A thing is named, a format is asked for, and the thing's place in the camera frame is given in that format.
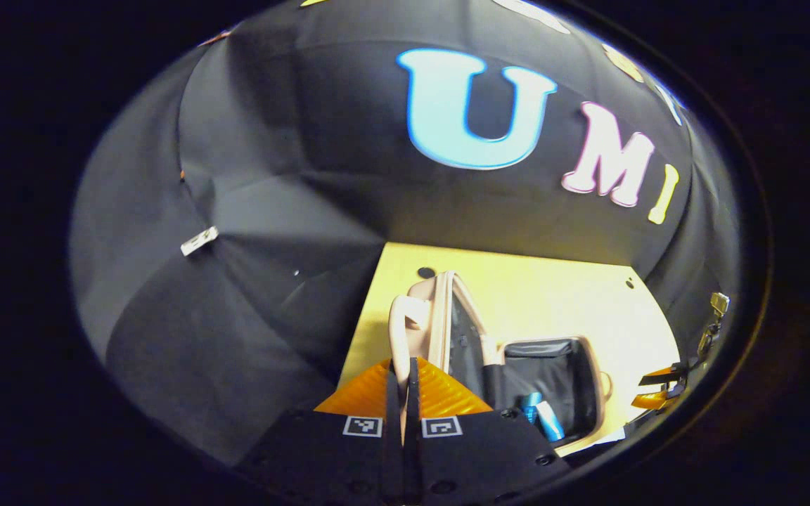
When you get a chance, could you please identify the light blue cosmetic tube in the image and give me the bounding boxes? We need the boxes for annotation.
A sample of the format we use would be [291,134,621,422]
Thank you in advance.
[537,401,567,443]

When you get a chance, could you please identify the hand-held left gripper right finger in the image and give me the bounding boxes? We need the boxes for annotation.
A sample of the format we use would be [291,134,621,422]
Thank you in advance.
[409,357,572,505]

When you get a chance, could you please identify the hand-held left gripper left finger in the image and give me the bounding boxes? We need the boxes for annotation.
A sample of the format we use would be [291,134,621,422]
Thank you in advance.
[235,358,406,505]

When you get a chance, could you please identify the small white tag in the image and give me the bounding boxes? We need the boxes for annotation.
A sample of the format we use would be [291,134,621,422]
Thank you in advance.
[180,226,220,257]

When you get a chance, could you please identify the small beige suitcase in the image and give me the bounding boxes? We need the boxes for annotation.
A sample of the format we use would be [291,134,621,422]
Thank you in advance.
[387,271,614,458]

